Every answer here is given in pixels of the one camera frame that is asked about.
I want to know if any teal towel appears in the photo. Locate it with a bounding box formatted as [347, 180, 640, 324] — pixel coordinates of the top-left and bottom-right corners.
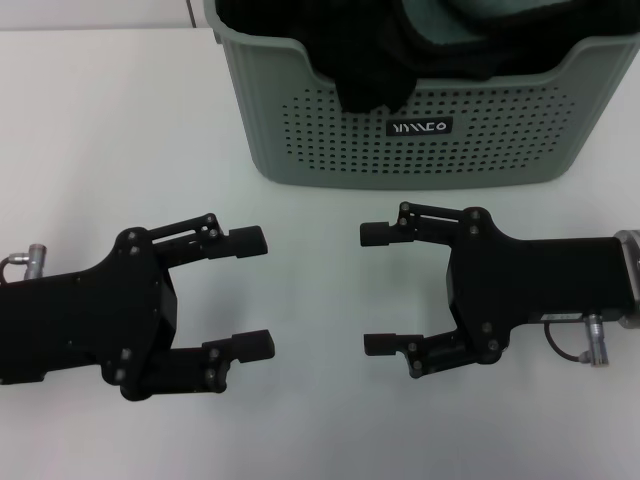
[402, 0, 499, 51]

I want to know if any black towel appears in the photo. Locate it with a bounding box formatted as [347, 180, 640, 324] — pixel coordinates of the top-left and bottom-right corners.
[219, 0, 640, 115]

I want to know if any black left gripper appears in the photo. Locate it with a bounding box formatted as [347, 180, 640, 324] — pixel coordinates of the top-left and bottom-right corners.
[0, 227, 276, 402]

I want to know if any gripper cable with plug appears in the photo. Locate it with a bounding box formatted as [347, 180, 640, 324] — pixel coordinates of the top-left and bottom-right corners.
[543, 327, 612, 369]
[0, 243, 49, 284]

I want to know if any right gripper cable with plug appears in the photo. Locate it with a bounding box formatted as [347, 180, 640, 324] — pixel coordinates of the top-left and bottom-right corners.
[543, 327, 612, 369]

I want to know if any left gripper cable with plug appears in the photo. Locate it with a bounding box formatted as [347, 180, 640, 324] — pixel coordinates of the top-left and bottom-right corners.
[0, 243, 49, 284]

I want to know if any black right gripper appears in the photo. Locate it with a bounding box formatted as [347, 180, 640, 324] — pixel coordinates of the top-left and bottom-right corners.
[358, 201, 629, 379]

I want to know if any green perforated plastic storage box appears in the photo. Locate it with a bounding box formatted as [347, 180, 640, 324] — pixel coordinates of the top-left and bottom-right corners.
[207, 0, 640, 190]

